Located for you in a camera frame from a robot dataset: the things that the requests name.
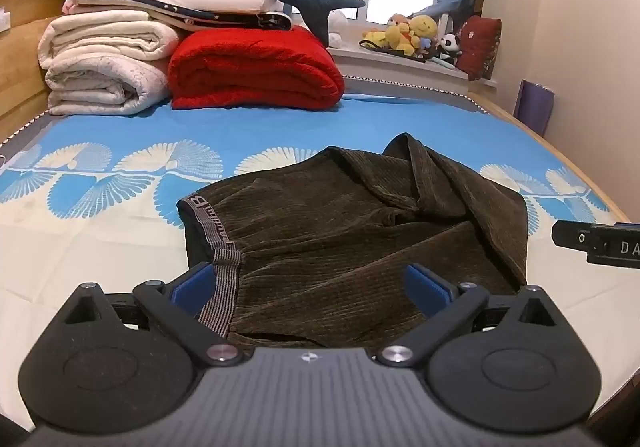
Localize white plush toy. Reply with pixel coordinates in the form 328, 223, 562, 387
326, 10, 349, 49

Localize white patterned folded quilt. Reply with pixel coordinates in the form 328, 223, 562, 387
45, 54, 173, 117

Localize window sill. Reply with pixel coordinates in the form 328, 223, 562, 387
327, 44, 499, 89

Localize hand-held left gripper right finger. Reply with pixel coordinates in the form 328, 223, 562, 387
375, 263, 558, 370

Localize red folded blanket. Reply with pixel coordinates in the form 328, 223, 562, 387
167, 24, 347, 112

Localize brown corduroy pants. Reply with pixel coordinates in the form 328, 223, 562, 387
177, 132, 530, 349

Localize panda plush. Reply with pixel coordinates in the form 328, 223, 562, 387
436, 32, 464, 66

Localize grey mattress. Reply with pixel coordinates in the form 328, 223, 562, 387
0, 80, 496, 163

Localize purple bag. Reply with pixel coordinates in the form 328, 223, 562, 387
513, 79, 556, 136

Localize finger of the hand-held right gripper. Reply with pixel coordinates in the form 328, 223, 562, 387
552, 220, 594, 254

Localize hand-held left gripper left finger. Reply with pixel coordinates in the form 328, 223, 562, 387
62, 262, 247, 369

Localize wooden bed frame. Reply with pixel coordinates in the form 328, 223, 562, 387
0, 0, 640, 228

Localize cream folded quilt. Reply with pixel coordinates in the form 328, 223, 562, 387
37, 10, 188, 70

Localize yellow bear plush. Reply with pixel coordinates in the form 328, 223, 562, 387
362, 14, 441, 59

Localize blue and white bedsheet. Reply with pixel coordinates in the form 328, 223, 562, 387
0, 92, 640, 433

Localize red cushion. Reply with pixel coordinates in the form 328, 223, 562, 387
455, 16, 503, 81

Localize navy trimmed folded blanket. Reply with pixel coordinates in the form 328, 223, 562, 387
67, 0, 293, 32

